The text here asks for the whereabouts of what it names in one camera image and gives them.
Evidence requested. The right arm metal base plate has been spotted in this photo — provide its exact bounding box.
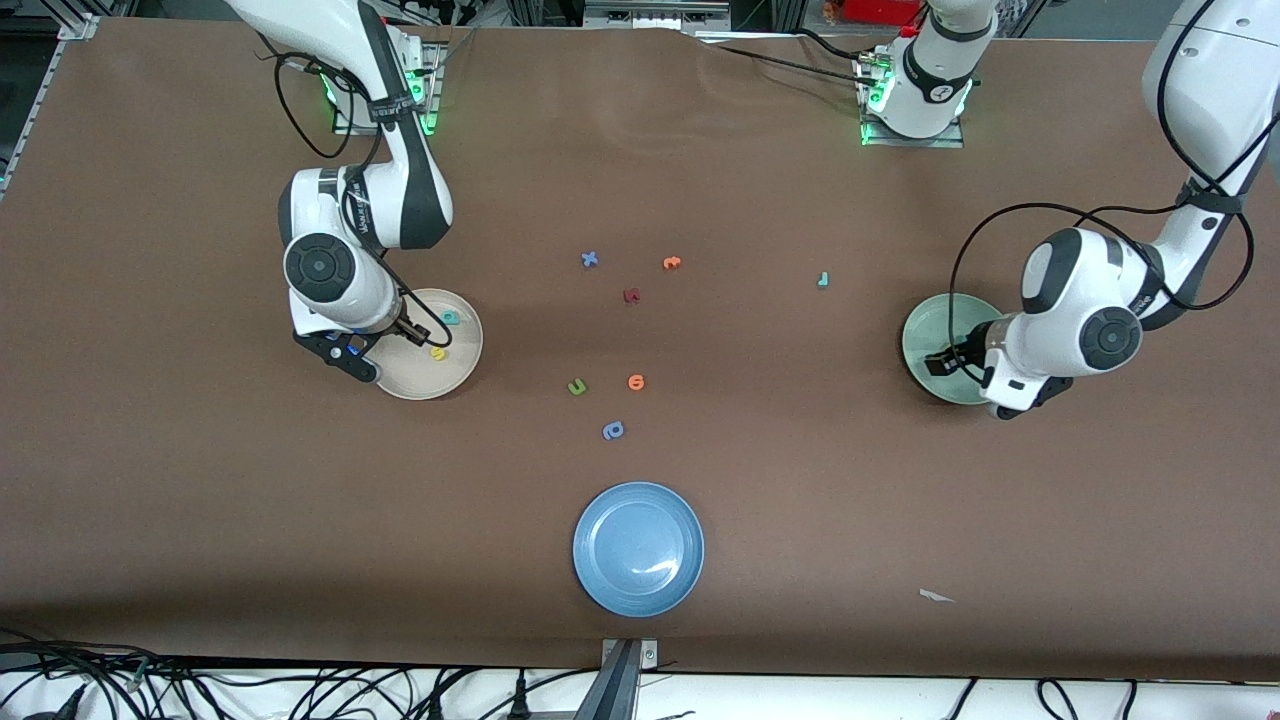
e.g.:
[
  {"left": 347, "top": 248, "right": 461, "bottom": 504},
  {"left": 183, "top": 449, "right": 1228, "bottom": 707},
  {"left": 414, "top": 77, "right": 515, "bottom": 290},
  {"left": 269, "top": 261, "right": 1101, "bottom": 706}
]
[{"left": 332, "top": 40, "right": 444, "bottom": 137}]

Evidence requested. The blue round plate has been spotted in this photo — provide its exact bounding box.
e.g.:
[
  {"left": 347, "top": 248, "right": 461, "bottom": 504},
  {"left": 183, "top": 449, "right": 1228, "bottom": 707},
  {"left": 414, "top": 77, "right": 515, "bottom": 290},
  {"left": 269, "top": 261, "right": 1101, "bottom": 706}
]
[{"left": 572, "top": 481, "right": 705, "bottom": 618}]

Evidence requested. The red box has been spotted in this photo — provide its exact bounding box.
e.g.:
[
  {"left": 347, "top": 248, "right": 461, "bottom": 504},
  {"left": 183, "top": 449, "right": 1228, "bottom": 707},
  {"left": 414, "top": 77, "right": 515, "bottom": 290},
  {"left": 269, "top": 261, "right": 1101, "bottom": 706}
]
[{"left": 840, "top": 0, "right": 926, "bottom": 26}]

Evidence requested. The beige round plate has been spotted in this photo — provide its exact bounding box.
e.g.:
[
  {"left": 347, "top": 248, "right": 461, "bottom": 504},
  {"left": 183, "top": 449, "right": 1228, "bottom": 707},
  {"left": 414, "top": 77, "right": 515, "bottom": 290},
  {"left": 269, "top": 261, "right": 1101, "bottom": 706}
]
[{"left": 372, "top": 288, "right": 484, "bottom": 402}]

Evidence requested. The black base power cable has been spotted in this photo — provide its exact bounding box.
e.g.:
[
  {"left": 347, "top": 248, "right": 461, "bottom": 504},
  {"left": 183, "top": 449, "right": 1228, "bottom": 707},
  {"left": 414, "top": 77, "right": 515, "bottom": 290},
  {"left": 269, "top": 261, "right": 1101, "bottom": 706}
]
[{"left": 690, "top": 28, "right": 881, "bottom": 87}]

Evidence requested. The grey metal box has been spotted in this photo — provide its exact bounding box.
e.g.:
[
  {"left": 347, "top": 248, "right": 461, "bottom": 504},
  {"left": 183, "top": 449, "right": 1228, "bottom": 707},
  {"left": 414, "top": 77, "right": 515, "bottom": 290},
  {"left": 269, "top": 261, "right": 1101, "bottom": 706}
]
[{"left": 583, "top": 0, "right": 733, "bottom": 31}]

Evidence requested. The aluminium frame profile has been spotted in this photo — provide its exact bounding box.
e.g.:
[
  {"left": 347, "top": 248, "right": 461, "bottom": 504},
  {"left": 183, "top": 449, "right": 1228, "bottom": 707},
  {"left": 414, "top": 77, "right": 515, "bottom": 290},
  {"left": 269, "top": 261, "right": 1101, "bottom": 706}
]
[{"left": 0, "top": 0, "right": 101, "bottom": 191}]

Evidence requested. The green round plate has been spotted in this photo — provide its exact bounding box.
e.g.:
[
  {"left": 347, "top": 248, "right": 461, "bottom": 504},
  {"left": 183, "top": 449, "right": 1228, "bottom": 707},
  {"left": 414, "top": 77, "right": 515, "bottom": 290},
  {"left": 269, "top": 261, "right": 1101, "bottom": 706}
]
[{"left": 901, "top": 292, "right": 1006, "bottom": 406}]

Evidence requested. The brown table cover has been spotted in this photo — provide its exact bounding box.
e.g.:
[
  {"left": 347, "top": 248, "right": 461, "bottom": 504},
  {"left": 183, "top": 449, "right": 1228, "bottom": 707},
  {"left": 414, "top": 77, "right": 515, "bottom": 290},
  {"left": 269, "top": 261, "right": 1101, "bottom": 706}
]
[{"left": 0, "top": 18, "right": 1280, "bottom": 683}]

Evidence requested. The aluminium profile bracket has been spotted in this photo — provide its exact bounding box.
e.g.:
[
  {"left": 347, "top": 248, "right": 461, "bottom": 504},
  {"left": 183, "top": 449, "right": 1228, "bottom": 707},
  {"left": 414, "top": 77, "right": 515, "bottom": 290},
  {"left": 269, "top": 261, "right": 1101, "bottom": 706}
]
[{"left": 575, "top": 638, "right": 659, "bottom": 720}]

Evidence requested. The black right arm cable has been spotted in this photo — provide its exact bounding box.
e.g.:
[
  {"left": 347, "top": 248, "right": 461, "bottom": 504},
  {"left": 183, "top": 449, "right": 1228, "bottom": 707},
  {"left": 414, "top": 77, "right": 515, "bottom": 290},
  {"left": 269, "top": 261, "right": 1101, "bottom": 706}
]
[{"left": 275, "top": 50, "right": 453, "bottom": 349}]

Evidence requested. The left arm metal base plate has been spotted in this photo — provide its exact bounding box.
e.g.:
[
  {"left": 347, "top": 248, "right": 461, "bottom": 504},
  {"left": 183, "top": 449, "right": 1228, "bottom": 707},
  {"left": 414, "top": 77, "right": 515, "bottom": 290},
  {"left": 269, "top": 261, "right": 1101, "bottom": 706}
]
[{"left": 858, "top": 50, "right": 966, "bottom": 149}]

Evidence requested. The thick black cable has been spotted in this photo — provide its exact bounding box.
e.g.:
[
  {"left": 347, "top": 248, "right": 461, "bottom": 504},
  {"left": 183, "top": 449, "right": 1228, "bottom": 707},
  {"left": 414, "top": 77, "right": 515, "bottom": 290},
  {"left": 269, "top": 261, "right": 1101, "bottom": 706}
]
[{"left": 0, "top": 628, "right": 166, "bottom": 720}]

